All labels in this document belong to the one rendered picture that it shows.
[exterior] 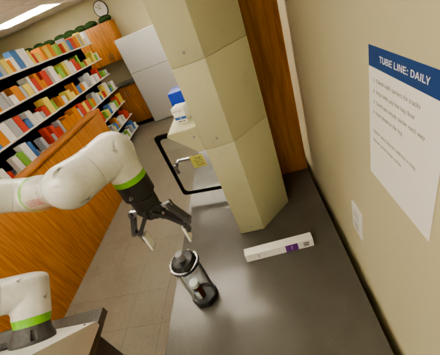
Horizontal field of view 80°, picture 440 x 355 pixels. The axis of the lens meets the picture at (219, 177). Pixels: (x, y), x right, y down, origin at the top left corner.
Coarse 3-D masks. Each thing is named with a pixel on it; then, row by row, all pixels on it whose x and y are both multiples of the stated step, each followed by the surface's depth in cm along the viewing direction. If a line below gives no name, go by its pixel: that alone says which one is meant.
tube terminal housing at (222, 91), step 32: (192, 64) 81; (224, 64) 85; (192, 96) 87; (224, 96) 88; (256, 96) 99; (224, 128) 93; (256, 128) 103; (224, 160) 101; (256, 160) 107; (224, 192) 110; (256, 192) 112; (256, 224) 120
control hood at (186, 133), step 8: (192, 120) 99; (176, 128) 98; (184, 128) 95; (192, 128) 94; (168, 136) 95; (176, 136) 95; (184, 136) 95; (192, 136) 95; (184, 144) 97; (192, 144) 97; (200, 144) 97
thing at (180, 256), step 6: (180, 252) 89; (186, 252) 93; (192, 252) 93; (174, 258) 92; (180, 258) 89; (186, 258) 90; (192, 258) 90; (174, 264) 90; (180, 264) 89; (186, 264) 88; (192, 264) 89; (174, 270) 89; (180, 270) 88; (186, 270) 88
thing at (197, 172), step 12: (168, 144) 136; (180, 144) 135; (168, 156) 140; (180, 156) 139; (192, 156) 138; (204, 156) 137; (180, 168) 144; (192, 168) 143; (204, 168) 142; (180, 180) 149; (192, 180) 148; (204, 180) 147; (216, 180) 146
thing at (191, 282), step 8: (184, 272) 88; (192, 272) 88; (200, 272) 92; (184, 280) 90; (192, 280) 91; (200, 280) 93; (208, 280) 98; (192, 288) 93; (200, 288) 94; (208, 288) 97; (192, 296) 97; (200, 296) 96; (208, 296) 98
